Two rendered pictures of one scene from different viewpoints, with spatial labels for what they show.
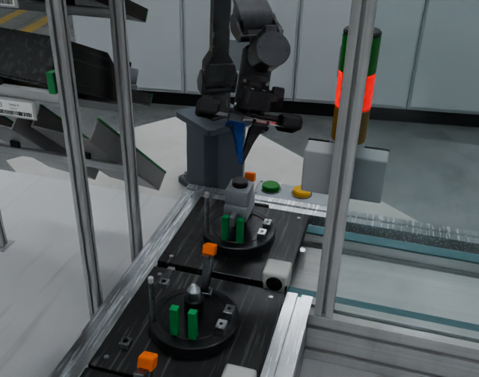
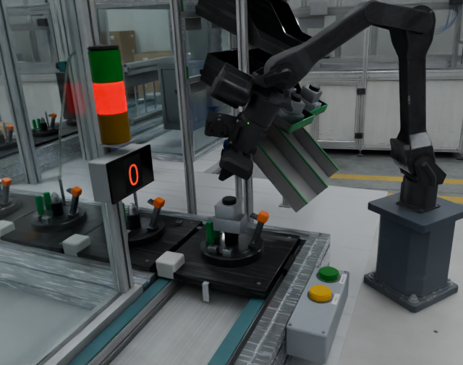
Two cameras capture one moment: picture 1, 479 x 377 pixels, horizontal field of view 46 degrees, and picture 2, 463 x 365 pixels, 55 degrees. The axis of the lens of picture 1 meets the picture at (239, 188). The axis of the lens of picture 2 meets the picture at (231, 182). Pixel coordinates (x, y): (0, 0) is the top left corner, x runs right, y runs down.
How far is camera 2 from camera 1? 1.37 m
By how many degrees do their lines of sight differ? 88
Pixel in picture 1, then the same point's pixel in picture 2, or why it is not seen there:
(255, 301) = (145, 254)
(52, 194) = (355, 212)
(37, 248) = (282, 215)
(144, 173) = (278, 185)
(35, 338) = not seen: hidden behind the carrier
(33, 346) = not seen: hidden behind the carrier
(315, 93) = not seen: outside the picture
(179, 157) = not seen: outside the picture
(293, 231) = (234, 278)
